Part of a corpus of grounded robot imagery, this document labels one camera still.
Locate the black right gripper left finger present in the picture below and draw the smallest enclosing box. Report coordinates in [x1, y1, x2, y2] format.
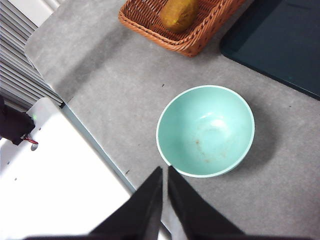
[24, 166, 164, 240]

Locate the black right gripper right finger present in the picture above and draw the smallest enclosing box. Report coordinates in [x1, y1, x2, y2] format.
[167, 165, 313, 240]

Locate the teal ribbed bowl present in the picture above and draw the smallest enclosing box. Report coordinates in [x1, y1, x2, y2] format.
[155, 84, 256, 179]

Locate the brown kiwifruit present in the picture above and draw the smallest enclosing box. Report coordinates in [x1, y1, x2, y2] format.
[159, 0, 200, 33]

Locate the dark rectangular tray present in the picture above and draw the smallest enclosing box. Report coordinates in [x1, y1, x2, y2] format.
[219, 0, 320, 102]

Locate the brown wicker basket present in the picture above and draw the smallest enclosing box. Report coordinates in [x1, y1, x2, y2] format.
[118, 0, 248, 58]

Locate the grey ribbed panel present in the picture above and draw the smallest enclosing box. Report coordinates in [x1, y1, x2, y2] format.
[0, 0, 65, 111]

